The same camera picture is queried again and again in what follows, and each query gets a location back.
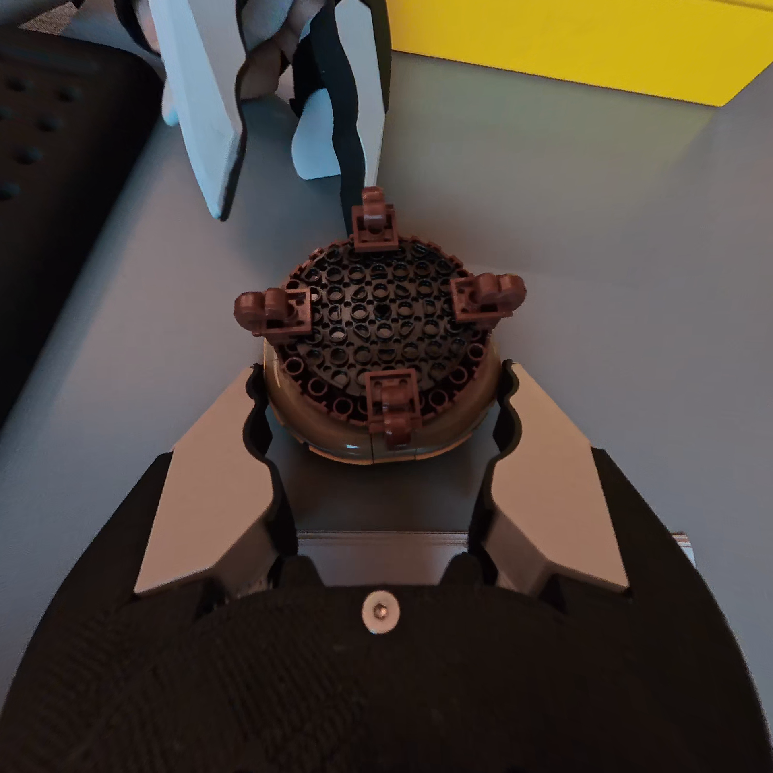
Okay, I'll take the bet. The black perforated chair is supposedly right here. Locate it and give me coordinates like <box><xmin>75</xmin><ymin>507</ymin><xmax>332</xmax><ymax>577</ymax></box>
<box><xmin>0</xmin><ymin>24</ymin><xmax>167</xmax><ymax>430</ymax></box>

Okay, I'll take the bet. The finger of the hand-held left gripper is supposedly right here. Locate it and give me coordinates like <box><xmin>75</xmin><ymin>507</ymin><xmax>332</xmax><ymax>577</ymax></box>
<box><xmin>291</xmin><ymin>0</ymin><xmax>393</xmax><ymax>238</ymax></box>
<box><xmin>147</xmin><ymin>0</ymin><xmax>250</xmax><ymax>222</ymax></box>

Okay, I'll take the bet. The yellow box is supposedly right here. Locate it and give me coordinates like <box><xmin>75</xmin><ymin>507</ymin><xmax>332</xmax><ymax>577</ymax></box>
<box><xmin>386</xmin><ymin>0</ymin><xmax>773</xmax><ymax>110</ymax></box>

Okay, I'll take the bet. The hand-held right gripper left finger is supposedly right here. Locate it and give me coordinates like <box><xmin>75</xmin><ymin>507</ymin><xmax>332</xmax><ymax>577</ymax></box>
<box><xmin>133</xmin><ymin>362</ymin><xmax>298</xmax><ymax>599</ymax></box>

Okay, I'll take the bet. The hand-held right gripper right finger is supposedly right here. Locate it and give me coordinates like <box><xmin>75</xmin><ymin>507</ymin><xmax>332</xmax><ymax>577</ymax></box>
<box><xmin>467</xmin><ymin>360</ymin><xmax>630</xmax><ymax>597</ymax></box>

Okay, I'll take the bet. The tan and brown brick model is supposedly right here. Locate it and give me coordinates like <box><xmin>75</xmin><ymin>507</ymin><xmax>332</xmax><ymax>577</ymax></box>
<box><xmin>234</xmin><ymin>186</ymin><xmax>527</xmax><ymax>466</ymax></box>

